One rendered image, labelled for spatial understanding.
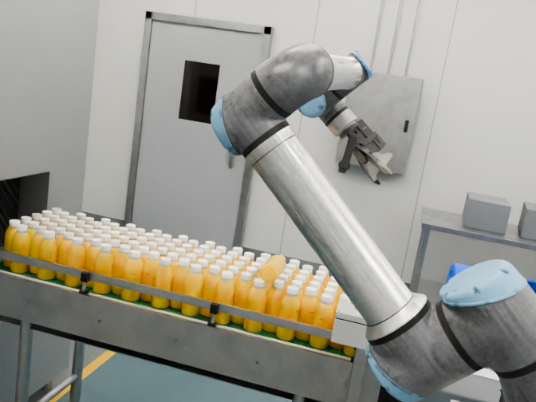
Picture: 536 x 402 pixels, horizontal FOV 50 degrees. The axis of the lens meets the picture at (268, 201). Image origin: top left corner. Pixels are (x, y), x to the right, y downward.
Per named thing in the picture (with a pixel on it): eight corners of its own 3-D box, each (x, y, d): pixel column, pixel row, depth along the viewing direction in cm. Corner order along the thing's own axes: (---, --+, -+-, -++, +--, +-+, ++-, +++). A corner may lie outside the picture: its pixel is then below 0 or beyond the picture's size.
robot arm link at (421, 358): (481, 386, 109) (246, 65, 110) (403, 424, 115) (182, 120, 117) (478, 349, 123) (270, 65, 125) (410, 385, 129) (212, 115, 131)
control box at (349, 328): (395, 357, 174) (402, 325, 172) (329, 341, 179) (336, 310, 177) (396, 344, 184) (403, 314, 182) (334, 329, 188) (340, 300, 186)
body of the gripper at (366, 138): (388, 144, 179) (362, 116, 180) (367, 162, 178) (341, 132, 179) (381, 151, 187) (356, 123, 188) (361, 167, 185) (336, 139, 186)
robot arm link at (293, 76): (294, 26, 108) (357, 45, 171) (245, 68, 112) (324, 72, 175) (331, 76, 107) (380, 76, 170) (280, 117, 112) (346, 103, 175)
